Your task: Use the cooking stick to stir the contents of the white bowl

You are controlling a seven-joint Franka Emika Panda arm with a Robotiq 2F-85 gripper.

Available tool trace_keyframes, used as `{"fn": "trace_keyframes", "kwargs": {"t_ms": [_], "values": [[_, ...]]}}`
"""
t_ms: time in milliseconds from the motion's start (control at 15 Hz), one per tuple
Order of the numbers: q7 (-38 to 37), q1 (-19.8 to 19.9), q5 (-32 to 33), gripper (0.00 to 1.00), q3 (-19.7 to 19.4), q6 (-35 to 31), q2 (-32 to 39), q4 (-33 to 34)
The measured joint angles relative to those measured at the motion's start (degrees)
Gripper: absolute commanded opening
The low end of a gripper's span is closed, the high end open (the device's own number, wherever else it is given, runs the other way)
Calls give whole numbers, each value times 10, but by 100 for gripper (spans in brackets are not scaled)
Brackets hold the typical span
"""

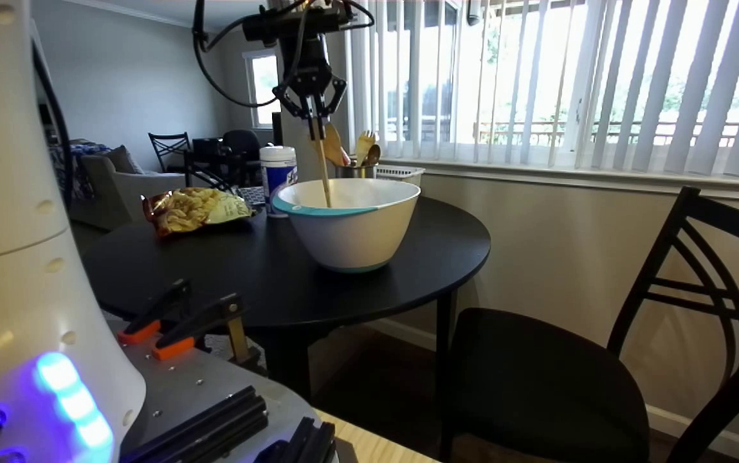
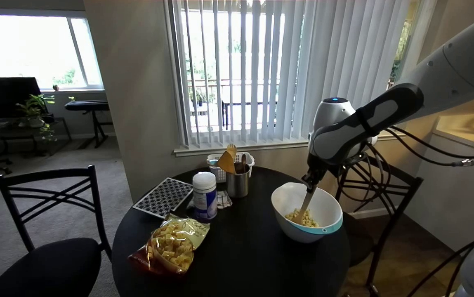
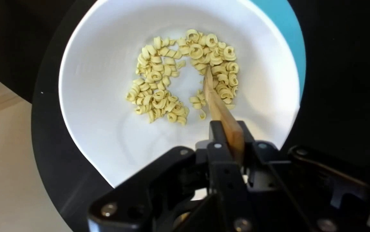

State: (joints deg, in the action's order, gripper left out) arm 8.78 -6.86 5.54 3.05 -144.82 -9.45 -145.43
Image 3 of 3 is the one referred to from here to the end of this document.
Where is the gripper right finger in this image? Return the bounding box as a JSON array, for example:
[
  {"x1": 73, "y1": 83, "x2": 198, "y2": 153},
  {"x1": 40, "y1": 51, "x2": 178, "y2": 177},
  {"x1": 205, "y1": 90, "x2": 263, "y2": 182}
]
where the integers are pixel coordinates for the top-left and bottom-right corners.
[{"x1": 238, "y1": 121, "x2": 370, "y2": 232}]

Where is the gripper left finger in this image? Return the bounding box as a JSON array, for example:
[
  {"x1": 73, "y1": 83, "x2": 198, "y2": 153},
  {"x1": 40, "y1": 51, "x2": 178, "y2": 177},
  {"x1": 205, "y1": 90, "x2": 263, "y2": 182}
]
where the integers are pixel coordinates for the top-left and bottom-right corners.
[{"x1": 88, "y1": 121, "x2": 253, "y2": 232}]

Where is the wooden cooking stick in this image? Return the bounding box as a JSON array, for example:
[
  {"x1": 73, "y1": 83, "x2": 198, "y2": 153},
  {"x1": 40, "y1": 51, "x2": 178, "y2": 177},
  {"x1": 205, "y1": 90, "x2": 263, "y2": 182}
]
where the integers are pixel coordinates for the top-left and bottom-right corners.
[{"x1": 203, "y1": 66, "x2": 245, "y2": 163}]

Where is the white bowl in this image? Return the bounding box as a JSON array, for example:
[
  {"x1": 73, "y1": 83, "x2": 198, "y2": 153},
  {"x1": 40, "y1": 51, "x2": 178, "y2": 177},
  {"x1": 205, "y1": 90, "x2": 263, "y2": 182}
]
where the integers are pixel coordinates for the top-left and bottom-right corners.
[{"x1": 58, "y1": 0, "x2": 301, "y2": 189}]

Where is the heap of spiral pasta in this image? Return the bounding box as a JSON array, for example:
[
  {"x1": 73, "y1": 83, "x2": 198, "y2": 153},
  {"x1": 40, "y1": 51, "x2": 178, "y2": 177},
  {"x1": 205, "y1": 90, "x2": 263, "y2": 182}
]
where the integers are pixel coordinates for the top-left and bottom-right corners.
[{"x1": 126, "y1": 29, "x2": 240, "y2": 126}]

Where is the teal plate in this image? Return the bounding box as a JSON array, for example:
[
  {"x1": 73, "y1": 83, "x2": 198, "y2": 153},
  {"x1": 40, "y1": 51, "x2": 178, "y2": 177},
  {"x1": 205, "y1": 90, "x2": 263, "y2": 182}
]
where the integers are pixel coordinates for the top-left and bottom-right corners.
[{"x1": 250, "y1": 0, "x2": 307, "y2": 101}]

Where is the black round tray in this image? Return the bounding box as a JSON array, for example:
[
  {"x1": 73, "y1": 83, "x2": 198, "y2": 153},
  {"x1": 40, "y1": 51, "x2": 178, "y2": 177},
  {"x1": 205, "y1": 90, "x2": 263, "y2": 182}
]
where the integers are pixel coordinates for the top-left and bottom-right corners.
[{"x1": 31, "y1": 0, "x2": 330, "y2": 232}]

